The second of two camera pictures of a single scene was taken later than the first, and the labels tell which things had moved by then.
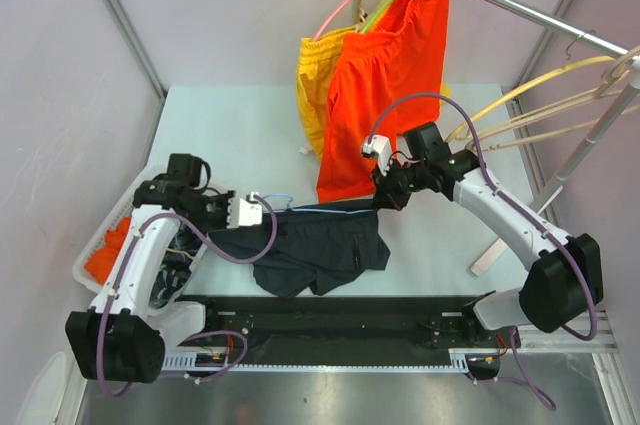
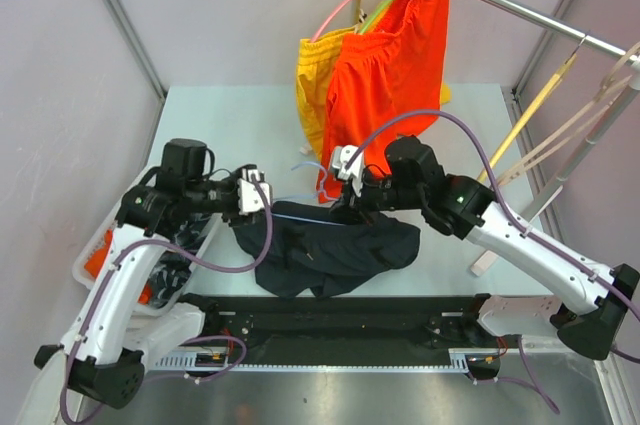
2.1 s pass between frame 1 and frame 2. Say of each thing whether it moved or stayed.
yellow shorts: stayed
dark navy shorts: moved
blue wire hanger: moved
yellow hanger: moved
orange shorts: stayed
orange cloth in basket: stayed
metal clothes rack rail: stayed
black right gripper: moved
